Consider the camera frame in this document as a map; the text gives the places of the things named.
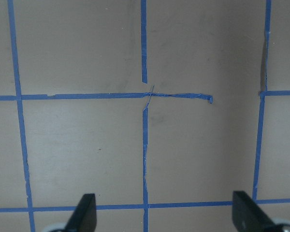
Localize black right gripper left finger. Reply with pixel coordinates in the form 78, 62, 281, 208
42, 193, 97, 232

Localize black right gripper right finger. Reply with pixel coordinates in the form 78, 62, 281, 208
232, 191, 290, 232

